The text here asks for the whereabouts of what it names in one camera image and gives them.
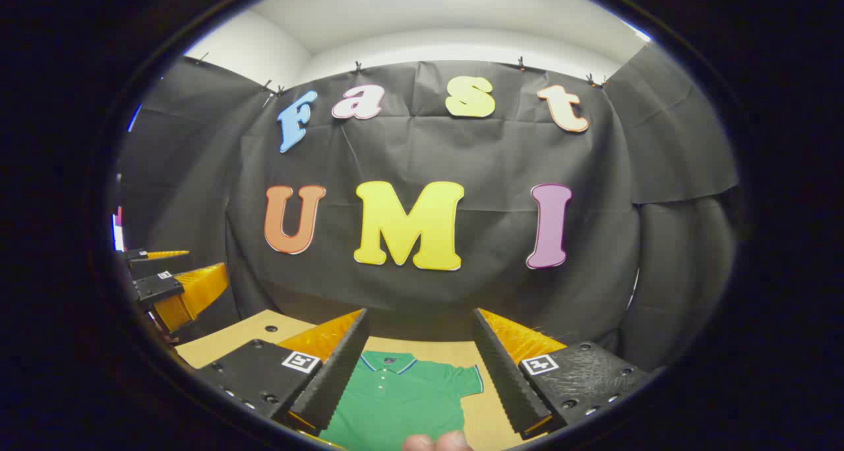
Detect black backdrop cloth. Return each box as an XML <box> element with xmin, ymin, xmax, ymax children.
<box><xmin>115</xmin><ymin>42</ymin><xmax>740</xmax><ymax>374</ymax></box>

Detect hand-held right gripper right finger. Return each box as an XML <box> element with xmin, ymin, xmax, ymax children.
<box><xmin>471</xmin><ymin>307</ymin><xmax>653</xmax><ymax>440</ymax></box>

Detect green T-shirt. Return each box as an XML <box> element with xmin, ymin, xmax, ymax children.
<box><xmin>320</xmin><ymin>350</ymin><xmax>485</xmax><ymax>451</ymax></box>

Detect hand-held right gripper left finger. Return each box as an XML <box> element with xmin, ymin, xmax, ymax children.
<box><xmin>198</xmin><ymin>308</ymin><xmax>371</xmax><ymax>449</ymax></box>

